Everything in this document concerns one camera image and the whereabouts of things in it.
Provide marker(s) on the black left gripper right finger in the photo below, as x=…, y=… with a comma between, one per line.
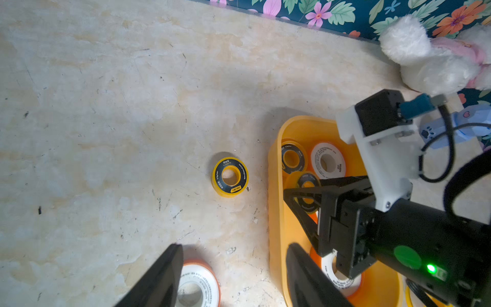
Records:
x=307, y=285

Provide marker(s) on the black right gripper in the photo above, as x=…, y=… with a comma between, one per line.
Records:
x=450, y=261

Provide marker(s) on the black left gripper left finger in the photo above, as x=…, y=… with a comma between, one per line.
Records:
x=159, y=285

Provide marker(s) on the orange white tape roll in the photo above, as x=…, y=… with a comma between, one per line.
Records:
x=198, y=286
x=326, y=161
x=347, y=286

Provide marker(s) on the yellow black tape roll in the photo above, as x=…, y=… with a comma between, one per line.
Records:
x=230, y=177
x=293, y=157

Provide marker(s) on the yellow plastic storage box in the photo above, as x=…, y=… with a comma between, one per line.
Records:
x=381, y=286

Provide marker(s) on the white plush toy pink shirt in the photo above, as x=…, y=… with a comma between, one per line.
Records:
x=440, y=65

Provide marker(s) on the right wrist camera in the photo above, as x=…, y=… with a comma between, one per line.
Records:
x=382, y=126

